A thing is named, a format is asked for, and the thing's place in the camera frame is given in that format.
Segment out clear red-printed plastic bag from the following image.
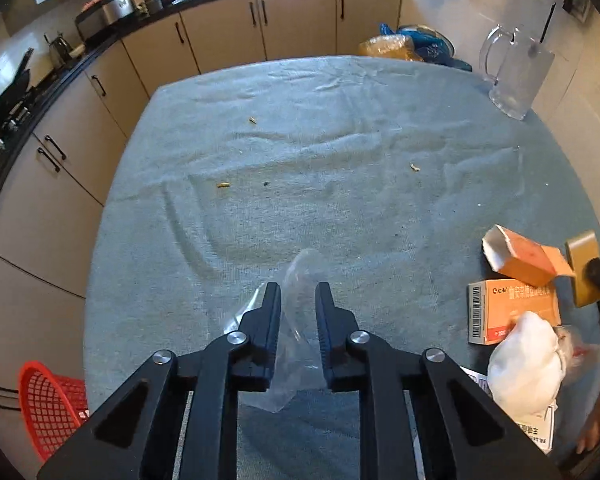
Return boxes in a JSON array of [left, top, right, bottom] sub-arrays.
[[552, 325, 600, 386]]

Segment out black wok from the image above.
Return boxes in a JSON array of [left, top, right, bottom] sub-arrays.
[[0, 47, 33, 133]]

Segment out tan block with black handle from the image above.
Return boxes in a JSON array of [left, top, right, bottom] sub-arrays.
[[565, 230, 600, 318]]

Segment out clear glass pitcher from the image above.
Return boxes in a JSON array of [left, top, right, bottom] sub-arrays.
[[479, 24, 556, 121]]

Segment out orange plastic bag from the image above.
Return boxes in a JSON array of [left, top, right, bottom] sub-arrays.
[[357, 35, 418, 61]]

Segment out clear plastic wrapper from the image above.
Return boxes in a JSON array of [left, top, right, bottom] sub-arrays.
[[223, 249, 331, 413]]

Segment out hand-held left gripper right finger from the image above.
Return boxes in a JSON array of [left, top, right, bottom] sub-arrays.
[[314, 281, 563, 480]]

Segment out orange barcode box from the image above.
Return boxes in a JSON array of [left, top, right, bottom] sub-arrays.
[[467, 278, 562, 346]]

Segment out wall power socket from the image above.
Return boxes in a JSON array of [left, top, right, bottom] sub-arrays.
[[562, 0, 593, 23]]

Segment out torn orange cardboard box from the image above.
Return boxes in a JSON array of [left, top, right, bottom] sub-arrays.
[[481, 225, 577, 287]]

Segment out silver rice cooker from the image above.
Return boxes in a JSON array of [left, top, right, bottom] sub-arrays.
[[97, 0, 137, 26]]

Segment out crumpled white tissue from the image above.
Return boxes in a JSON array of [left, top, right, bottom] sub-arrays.
[[487, 311, 567, 421]]

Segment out blue plastic bag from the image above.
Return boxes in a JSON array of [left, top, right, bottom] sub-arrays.
[[378, 22, 473, 72]]

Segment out beige kitchen base cabinets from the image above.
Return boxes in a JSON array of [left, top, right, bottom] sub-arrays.
[[0, 0, 406, 401]]

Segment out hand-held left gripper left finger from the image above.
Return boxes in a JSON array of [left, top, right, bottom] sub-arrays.
[[36, 282, 283, 480]]

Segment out black gas stove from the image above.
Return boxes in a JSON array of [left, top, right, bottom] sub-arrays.
[[0, 95, 37, 153]]

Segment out grey tablecloth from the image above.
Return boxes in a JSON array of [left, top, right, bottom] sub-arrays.
[[82, 55, 600, 480]]

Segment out steel kettle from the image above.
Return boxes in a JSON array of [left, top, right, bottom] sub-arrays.
[[45, 32, 76, 68]]

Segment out black power cable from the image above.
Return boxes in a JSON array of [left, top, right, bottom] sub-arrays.
[[530, 0, 568, 58]]

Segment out red plastic mesh basket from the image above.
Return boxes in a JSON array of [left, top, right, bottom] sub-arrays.
[[18, 361, 90, 463]]

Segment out person's right hand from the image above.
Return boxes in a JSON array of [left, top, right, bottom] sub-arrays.
[[576, 381, 600, 456]]

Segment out white paper leaflet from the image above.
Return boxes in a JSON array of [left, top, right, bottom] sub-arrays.
[[460, 366, 556, 456]]

